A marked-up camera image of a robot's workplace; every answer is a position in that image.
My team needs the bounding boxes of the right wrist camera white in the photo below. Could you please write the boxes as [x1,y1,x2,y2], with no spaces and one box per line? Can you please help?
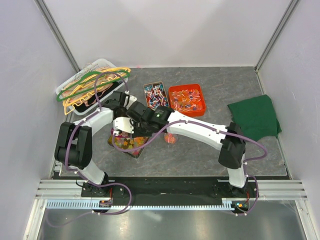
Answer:
[112,116,134,136]

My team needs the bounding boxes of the clear plastic jar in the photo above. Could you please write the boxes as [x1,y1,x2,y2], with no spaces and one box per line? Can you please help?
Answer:
[164,133,178,144]

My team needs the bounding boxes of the green cloth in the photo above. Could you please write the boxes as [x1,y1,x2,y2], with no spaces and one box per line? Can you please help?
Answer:
[227,94,282,142]

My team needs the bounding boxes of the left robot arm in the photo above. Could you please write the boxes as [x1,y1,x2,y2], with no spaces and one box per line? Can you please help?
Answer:
[54,91,137,197]

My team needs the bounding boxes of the gold tin lollipops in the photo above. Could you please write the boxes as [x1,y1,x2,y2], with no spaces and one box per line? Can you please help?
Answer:
[143,81,170,110]

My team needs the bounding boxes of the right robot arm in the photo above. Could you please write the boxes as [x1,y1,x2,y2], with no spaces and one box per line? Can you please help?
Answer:
[118,101,247,197]

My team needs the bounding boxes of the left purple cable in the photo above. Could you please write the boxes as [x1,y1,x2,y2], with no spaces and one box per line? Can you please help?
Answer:
[44,71,133,228]

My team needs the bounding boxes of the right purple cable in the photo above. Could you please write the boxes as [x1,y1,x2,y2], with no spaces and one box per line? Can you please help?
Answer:
[111,119,268,217]

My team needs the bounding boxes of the orange box of lollipops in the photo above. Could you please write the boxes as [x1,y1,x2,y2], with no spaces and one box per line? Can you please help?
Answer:
[168,83,206,117]

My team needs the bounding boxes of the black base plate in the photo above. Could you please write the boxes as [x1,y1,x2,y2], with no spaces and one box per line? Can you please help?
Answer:
[81,176,257,205]

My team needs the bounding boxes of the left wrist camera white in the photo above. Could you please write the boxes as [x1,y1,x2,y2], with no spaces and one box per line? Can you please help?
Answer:
[126,95,137,109]

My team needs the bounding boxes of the grey cable duct rail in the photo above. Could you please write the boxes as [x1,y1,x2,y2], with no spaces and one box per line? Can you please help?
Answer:
[46,199,240,211]

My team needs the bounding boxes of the purple cable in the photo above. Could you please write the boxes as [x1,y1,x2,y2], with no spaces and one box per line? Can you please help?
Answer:
[44,71,133,228]
[111,119,268,217]

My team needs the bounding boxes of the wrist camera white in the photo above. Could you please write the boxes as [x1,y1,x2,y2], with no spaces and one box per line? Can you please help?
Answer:
[126,95,137,109]
[112,116,134,136]

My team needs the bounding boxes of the gold square tin star candies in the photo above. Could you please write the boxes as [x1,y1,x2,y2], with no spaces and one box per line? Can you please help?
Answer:
[114,132,149,159]

